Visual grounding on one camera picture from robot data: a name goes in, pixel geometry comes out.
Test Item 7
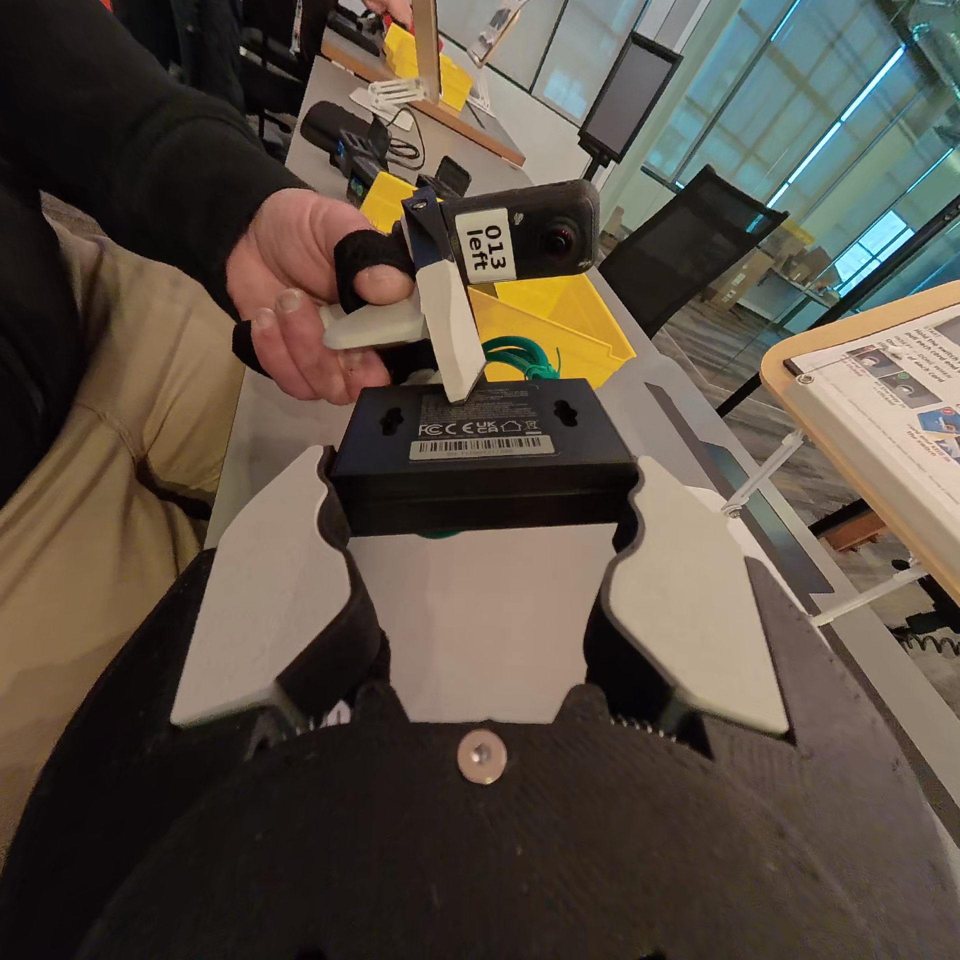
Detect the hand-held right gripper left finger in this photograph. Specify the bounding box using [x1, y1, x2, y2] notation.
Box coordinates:
[169, 444, 391, 730]

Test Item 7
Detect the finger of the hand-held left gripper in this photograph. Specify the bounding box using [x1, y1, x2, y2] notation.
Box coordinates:
[414, 258, 486, 407]

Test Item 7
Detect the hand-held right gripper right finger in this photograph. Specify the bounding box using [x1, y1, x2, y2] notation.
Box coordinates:
[583, 454, 792, 736]

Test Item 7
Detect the green ethernet cable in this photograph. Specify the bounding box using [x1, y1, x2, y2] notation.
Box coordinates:
[416, 335, 562, 543]

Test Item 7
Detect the yellow plastic bin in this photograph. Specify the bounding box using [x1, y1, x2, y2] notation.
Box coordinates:
[382, 21, 475, 106]
[465, 273, 639, 391]
[348, 171, 421, 234]

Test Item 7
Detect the black network switch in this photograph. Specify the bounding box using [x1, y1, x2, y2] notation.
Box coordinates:
[330, 378, 640, 538]

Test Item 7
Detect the person's left forearm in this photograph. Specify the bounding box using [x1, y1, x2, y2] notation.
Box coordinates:
[0, 0, 316, 324]

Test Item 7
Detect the person's left hand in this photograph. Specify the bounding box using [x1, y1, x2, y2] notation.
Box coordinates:
[227, 187, 415, 408]

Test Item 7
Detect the black electronic device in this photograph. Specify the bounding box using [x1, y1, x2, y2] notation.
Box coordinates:
[330, 118, 391, 198]
[416, 156, 472, 202]

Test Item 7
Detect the black office chair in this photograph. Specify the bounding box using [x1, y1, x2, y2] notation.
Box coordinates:
[600, 165, 790, 340]

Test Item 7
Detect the black monitor screen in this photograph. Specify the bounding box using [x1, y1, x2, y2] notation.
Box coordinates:
[577, 30, 685, 181]

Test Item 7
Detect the person's leg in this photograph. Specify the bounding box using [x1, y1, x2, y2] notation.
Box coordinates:
[0, 225, 250, 849]

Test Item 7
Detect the wooden display board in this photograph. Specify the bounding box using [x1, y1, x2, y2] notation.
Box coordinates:
[761, 281, 960, 601]
[322, 0, 526, 168]

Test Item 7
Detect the black zip case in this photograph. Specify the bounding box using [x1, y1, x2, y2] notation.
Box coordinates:
[300, 101, 363, 149]

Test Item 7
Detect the printed instruction sheet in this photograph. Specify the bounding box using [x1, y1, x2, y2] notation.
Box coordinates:
[795, 303, 960, 481]

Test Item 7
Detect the white stand bracket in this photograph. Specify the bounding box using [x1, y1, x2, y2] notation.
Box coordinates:
[810, 562, 931, 630]
[722, 431, 807, 520]

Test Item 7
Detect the black coiled cable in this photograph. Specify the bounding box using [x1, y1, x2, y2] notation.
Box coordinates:
[896, 622, 960, 661]

